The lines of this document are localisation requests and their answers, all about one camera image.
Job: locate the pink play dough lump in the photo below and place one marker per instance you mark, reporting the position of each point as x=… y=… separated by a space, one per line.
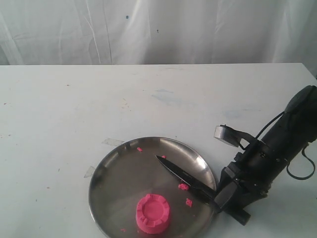
x=153 y=214

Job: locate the clear tape strip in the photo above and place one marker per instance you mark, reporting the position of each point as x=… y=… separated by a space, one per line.
x=112 y=142
x=90 y=171

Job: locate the black serrated knife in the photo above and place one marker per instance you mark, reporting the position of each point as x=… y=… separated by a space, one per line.
x=197 y=187

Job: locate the white backdrop curtain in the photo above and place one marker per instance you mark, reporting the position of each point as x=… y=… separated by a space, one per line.
x=158 y=31

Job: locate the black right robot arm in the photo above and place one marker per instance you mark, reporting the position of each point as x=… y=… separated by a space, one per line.
x=302 y=106

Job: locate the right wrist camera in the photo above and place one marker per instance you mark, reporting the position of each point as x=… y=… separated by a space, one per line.
x=232 y=137

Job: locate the round steel plate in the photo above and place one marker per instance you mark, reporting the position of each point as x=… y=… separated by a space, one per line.
x=126 y=175

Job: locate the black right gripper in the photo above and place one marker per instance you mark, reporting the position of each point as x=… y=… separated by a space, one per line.
x=248 y=178

